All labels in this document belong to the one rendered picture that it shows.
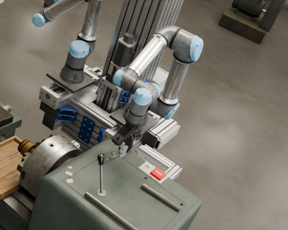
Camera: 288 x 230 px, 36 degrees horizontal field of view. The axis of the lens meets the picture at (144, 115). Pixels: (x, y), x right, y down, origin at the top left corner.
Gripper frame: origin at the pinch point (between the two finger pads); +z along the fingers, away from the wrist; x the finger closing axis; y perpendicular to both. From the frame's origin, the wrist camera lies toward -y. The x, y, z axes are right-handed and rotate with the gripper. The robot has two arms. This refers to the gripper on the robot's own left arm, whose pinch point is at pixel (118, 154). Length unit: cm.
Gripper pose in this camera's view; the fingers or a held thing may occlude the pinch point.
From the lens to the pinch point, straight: 206.0
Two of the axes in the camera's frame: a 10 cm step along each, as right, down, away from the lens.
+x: -7.9, -5.3, 3.3
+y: 5.4, -3.1, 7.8
